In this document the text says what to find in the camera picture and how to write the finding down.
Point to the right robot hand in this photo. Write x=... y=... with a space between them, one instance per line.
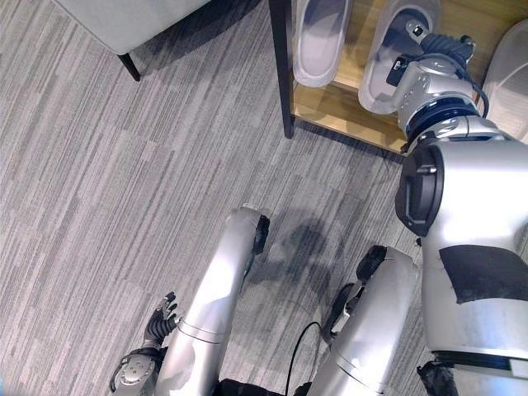
x=443 y=44

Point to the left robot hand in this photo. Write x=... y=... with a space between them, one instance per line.
x=158 y=326

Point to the white slipper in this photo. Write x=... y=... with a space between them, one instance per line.
x=509 y=82
x=317 y=45
x=379 y=82

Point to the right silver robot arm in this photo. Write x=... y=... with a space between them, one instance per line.
x=466 y=198

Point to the left silver robot leg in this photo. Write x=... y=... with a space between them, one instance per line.
x=214 y=297

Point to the silver robot leg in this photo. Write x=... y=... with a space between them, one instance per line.
x=214 y=297
x=371 y=321

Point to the black robot waist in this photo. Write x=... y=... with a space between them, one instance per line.
x=247 y=388

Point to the right silver robot leg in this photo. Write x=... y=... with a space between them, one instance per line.
x=371 y=321

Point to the grey upholstered chair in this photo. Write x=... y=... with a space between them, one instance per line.
x=123 y=20

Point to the wooden shoe rack black frame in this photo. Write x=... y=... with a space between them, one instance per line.
x=326 y=105

